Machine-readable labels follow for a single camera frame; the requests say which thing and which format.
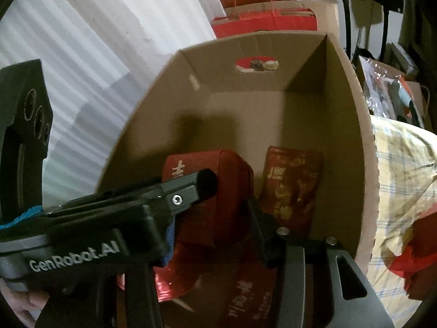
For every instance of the clear plastic bag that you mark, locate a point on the clear plastic bag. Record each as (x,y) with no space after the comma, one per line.
(385,88)

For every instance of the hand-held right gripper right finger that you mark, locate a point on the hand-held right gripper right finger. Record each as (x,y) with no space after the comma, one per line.
(264,242)

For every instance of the brown cardboard box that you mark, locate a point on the brown cardboard box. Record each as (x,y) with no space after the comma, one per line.
(245,116)

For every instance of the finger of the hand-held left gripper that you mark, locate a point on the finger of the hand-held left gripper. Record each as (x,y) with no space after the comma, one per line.
(184,191)

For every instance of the shiny red foil packet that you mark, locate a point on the shiny red foil packet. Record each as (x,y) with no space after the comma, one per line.
(174,285)

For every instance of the yellow checked tablecloth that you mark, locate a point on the yellow checked tablecloth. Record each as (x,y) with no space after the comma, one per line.
(399,177)

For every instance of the person's left hand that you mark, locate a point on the person's left hand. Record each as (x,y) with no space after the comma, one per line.
(24,307)

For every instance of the red plastic bag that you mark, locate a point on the red plastic bag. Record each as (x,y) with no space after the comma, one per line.
(416,256)

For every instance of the long red box white characters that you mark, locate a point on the long red box white characters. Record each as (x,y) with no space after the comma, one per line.
(249,300)

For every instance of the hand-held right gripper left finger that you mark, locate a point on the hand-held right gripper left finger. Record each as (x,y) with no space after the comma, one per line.
(169,246)

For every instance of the red snack packet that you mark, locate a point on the red snack packet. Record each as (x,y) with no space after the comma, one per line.
(293,184)

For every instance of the dark red rounded gift box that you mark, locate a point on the dark red rounded gift box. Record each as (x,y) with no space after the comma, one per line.
(222,177)

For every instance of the white curtain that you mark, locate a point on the white curtain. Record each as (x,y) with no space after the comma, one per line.
(85,41)

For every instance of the black speaker stand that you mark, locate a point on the black speaker stand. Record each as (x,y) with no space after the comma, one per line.
(385,34)
(348,24)

